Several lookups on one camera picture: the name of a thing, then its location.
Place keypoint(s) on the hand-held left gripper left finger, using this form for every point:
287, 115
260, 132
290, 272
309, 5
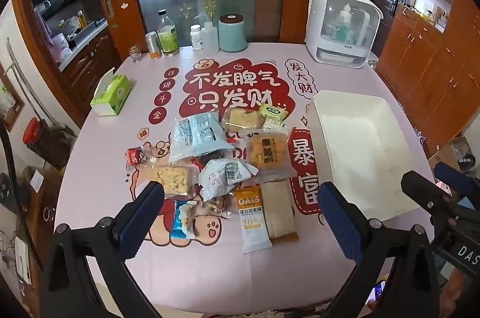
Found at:
144, 218

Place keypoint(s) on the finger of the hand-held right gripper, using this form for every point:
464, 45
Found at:
423, 190
455, 177

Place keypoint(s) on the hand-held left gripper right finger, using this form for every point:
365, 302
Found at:
337, 220

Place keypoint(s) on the small blue snack packet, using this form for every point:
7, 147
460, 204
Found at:
182, 222

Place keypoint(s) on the clear packet of pale puffs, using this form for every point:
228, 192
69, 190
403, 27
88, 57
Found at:
170, 180

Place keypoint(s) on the long beige wafer packet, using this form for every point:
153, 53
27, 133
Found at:
279, 209

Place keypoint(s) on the clear packet of red candy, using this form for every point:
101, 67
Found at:
138, 156

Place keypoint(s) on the red-brown snack packet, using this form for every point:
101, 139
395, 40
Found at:
215, 207

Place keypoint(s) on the white plastic bin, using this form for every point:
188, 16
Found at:
356, 145

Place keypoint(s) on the white and orange oat bar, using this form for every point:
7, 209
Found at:
251, 220

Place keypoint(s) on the silver snack packet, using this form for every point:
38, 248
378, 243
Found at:
225, 177

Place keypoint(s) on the dark brown snack packet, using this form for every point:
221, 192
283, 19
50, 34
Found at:
215, 156

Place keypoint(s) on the orange egg yolk pastry packet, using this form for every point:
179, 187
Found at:
270, 153

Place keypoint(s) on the large light blue snack packet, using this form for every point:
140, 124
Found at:
198, 136

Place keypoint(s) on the small green snack packet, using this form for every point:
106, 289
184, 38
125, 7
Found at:
273, 112

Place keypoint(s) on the clear packet of yellow cake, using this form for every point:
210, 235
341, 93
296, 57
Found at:
240, 119

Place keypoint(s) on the cardboard box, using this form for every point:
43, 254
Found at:
450, 153

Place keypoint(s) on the phone with lit screen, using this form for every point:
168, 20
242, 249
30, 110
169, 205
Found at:
377, 293

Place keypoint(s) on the wooden cabinet with shelves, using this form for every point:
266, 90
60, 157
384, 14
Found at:
423, 70

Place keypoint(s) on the green tissue box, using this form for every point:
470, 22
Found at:
110, 96

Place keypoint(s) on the white router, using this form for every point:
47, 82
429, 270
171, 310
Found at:
23, 261

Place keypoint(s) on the dark jar with red lid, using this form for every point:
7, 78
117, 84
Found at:
37, 138

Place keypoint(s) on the kitchen counter with cabinets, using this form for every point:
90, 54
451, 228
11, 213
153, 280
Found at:
90, 66

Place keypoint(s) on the small glass jar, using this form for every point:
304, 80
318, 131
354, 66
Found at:
134, 54

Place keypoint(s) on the metal can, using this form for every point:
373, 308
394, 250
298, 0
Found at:
153, 46

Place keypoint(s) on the wooden framed picture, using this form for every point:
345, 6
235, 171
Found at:
11, 107

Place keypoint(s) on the long metal rod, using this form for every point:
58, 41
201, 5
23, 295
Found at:
26, 77

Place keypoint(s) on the white pill bottle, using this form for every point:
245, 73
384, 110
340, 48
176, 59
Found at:
196, 38

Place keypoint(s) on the white plastic bottle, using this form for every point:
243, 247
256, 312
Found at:
210, 38

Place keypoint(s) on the white bottle sterilizer appliance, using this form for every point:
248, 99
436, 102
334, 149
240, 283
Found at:
318, 25

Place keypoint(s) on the teal canister with brown lid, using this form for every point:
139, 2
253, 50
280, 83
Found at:
232, 34

